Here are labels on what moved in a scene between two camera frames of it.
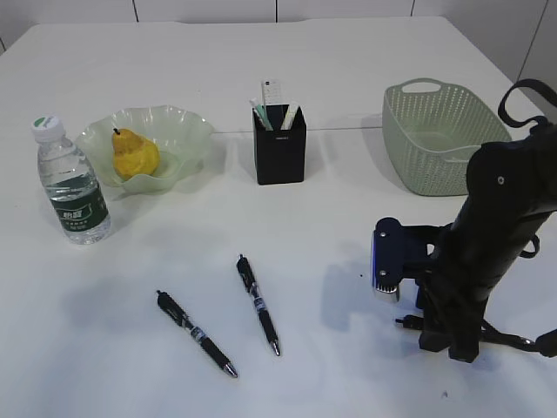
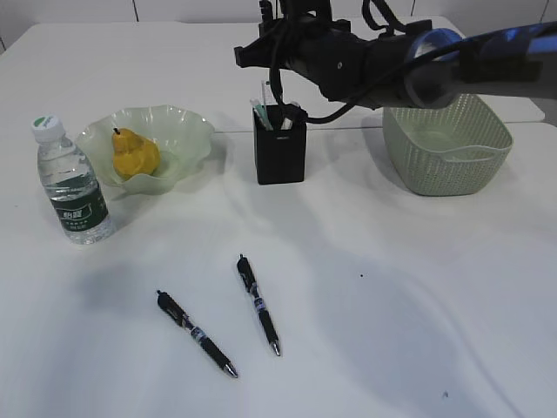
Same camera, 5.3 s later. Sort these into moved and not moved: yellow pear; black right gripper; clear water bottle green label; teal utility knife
Moved: black right gripper
Not moved: yellow pear; clear water bottle green label; teal utility knife
